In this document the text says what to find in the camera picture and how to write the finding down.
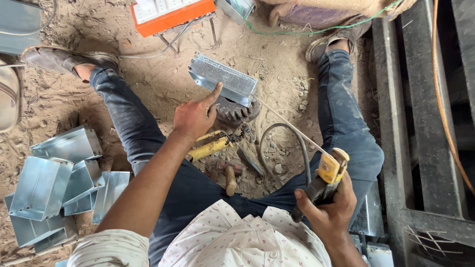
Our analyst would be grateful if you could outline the person's right hand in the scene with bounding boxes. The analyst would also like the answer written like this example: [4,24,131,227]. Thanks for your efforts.
[294,171,358,244]

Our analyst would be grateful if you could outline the person's left hand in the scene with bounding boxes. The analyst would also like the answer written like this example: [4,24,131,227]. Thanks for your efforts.
[173,82,223,144]

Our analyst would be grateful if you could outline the yellow black electrode holder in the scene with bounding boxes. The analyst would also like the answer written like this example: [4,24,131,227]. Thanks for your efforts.
[291,148,350,223]

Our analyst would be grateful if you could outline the galvanized sheet metal box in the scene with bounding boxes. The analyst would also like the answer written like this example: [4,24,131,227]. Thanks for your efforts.
[217,0,257,25]
[350,181,386,238]
[365,242,395,267]
[187,52,259,108]

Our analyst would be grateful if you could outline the yellow earth clamp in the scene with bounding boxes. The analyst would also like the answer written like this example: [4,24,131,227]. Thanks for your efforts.
[187,126,250,163]

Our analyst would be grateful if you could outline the rusty metal gear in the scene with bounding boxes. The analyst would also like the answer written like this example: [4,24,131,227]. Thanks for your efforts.
[215,96,261,127]

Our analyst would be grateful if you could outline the person's blue jeans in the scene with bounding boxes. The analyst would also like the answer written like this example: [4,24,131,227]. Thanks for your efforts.
[89,49,385,267]

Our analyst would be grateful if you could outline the dark metal chisel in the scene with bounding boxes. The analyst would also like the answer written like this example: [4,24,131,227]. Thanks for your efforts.
[237,148,265,177]

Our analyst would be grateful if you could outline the metal rod stand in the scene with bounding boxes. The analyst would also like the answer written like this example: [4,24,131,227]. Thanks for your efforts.
[154,12,219,57]

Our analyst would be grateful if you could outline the thin welding rod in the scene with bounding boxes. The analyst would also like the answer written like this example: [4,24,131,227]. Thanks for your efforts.
[254,95,332,157]

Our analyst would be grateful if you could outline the orange welding machine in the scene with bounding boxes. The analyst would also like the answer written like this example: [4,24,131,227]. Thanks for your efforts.
[130,0,217,38]

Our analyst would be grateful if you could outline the person's white patterned shirt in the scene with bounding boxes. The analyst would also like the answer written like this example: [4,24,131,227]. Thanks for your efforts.
[67,199,333,267]

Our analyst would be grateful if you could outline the pile of galvanized boxes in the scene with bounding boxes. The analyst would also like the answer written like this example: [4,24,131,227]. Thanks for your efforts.
[4,125,131,256]

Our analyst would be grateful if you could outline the burlap sack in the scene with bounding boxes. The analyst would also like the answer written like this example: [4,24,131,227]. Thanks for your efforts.
[259,0,418,30]

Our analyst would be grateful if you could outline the steel round container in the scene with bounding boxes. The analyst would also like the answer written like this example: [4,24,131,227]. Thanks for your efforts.
[0,59,24,134]

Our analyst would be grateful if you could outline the blue grey metal case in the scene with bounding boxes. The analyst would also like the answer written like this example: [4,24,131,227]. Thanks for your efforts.
[0,0,42,56]

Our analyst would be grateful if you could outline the wooden handled chipping hammer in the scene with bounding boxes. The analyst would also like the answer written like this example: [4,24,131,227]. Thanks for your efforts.
[217,160,244,197]

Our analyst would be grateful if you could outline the grey welding cable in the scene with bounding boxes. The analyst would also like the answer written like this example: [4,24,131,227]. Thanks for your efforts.
[259,123,312,189]

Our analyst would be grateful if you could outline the thin white wire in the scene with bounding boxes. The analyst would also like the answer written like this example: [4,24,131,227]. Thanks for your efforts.
[236,24,266,62]

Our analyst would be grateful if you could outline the wire mesh piece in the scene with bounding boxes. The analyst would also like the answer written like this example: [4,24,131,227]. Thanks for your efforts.
[402,224,464,257]

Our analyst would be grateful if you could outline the black metal machine frame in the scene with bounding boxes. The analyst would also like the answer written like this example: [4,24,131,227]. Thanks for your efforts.
[371,0,475,267]

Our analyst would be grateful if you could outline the green cord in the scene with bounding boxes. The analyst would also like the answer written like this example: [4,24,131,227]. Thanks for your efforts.
[233,0,406,36]

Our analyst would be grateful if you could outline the orange cable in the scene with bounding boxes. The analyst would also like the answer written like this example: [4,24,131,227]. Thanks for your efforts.
[431,0,475,197]

